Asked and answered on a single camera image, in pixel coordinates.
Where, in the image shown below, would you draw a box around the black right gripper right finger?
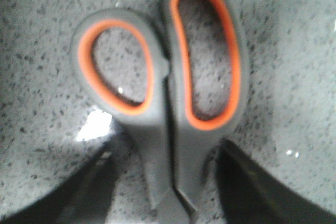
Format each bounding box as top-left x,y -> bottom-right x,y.
216,140 -> 335,223

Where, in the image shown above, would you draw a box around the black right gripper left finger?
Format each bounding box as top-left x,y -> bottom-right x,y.
2,142 -> 117,223

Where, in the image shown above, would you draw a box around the grey orange handled scissors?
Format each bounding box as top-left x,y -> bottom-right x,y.
71,0 -> 249,223

